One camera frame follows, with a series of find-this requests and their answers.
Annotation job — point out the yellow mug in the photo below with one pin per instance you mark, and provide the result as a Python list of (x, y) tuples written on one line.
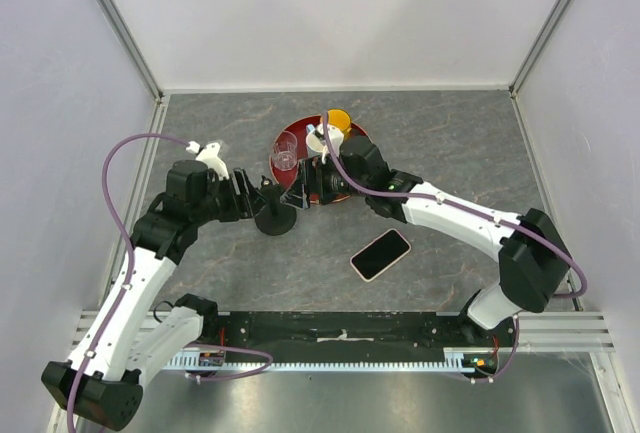
[(338, 123)]

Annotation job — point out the light blue mug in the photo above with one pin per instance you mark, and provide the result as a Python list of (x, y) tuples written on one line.
[(311, 129)]

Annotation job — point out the red round tray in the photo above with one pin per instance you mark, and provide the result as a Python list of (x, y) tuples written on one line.
[(299, 129)]

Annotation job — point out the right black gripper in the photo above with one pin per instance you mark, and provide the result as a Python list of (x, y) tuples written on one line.
[(299, 196)]

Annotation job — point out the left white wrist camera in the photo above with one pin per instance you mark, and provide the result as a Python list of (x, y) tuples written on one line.
[(211, 154)]

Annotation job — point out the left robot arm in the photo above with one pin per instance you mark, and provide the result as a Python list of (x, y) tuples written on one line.
[(104, 377)]

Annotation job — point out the clear plastic cup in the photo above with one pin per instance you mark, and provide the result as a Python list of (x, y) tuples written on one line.
[(284, 151)]

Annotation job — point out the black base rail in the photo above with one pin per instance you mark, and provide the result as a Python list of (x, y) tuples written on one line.
[(353, 337)]

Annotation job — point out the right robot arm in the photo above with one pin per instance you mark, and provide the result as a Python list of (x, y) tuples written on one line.
[(531, 256)]

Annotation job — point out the black phone stand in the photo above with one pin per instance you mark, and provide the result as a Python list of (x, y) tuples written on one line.
[(275, 218)]

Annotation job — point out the slotted cable duct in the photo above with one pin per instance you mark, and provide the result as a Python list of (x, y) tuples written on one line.
[(193, 361)]

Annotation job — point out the phone with pink case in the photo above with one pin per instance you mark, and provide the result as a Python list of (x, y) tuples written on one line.
[(381, 254)]

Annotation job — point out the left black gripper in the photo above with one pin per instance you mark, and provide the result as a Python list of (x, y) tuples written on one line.
[(243, 205)]

